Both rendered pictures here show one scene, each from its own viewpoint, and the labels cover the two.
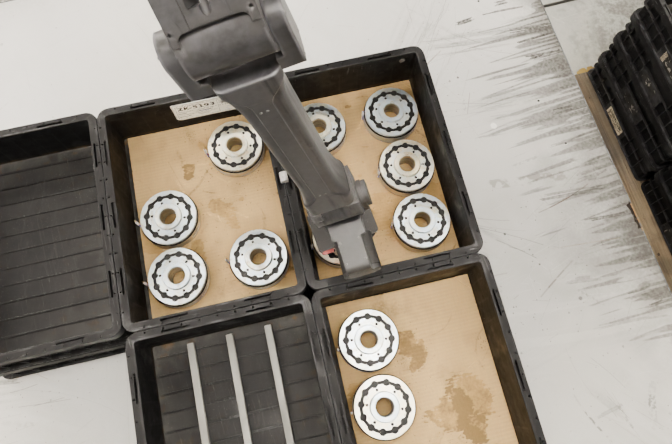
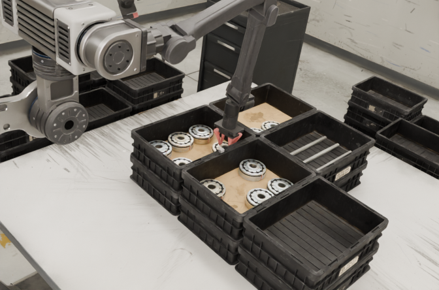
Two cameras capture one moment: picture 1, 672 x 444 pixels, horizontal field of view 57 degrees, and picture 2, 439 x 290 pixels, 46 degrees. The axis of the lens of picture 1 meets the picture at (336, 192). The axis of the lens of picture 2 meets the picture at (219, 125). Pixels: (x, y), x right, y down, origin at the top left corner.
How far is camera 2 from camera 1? 1.87 m
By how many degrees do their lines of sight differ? 70
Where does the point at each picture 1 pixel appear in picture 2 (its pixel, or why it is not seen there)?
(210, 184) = (232, 198)
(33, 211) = (300, 255)
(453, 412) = (258, 119)
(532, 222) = not seen: hidden behind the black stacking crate
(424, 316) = not seen: hidden behind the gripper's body
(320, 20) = (93, 222)
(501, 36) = (70, 157)
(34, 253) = (316, 245)
